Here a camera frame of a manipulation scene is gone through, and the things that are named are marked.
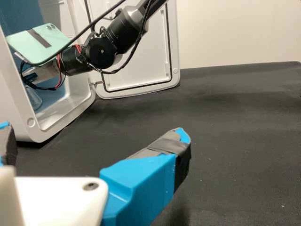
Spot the white incubator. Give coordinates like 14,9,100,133
0,0,95,144

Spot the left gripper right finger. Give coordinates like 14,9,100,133
99,127,192,226

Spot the clear flask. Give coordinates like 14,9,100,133
25,85,44,112

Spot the black cable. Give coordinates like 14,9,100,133
50,0,126,62

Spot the right wrist camera phone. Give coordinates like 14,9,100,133
5,23,72,67

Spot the incubator door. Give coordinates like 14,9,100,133
84,0,182,100

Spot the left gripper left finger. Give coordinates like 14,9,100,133
0,121,18,166

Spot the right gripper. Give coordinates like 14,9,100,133
23,64,64,83

